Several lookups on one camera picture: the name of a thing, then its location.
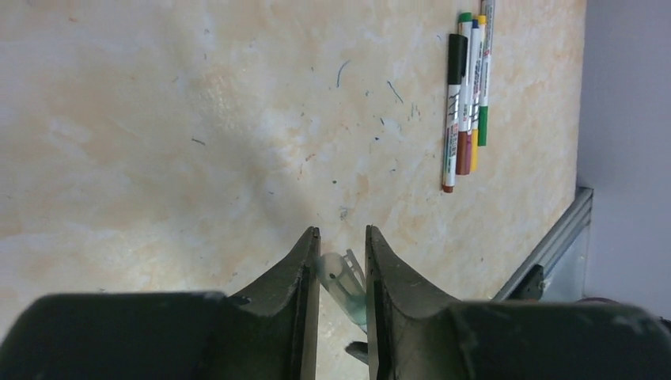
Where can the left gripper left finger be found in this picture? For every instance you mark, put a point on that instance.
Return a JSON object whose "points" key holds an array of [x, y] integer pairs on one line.
{"points": [[267, 330]]}

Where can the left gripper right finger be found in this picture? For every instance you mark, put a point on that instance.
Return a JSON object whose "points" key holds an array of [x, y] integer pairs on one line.
{"points": [[417, 331]]}

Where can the translucent pen cap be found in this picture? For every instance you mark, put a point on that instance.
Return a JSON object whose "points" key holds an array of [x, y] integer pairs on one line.
{"points": [[342, 277]]}

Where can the black cap brown marker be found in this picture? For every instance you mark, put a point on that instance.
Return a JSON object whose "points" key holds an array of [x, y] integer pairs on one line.
{"points": [[455, 67]]}

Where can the yellow end rainbow marker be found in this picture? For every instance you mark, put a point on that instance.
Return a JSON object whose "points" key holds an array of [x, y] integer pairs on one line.
{"points": [[475, 133]]}

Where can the blue end marker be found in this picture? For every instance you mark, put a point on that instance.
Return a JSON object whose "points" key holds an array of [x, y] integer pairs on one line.
{"points": [[474, 70]]}

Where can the purple end green cap marker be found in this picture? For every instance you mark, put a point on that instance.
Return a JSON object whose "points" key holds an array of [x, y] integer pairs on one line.
{"points": [[487, 9]]}

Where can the aluminium frame rail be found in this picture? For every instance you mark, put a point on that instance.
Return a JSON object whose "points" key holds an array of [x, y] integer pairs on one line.
{"points": [[555, 270]]}

